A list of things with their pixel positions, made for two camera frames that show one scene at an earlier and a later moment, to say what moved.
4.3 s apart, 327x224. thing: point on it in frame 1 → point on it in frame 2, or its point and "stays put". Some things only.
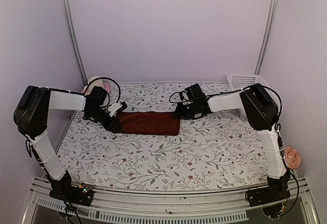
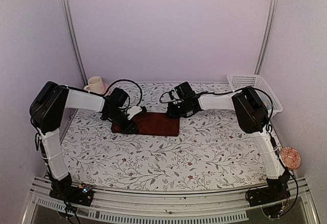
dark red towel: x=148 y=123 stays put
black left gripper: x=114 y=122 → x=127 y=129
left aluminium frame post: x=69 y=29 stays put
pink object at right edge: x=293 y=158 stays put
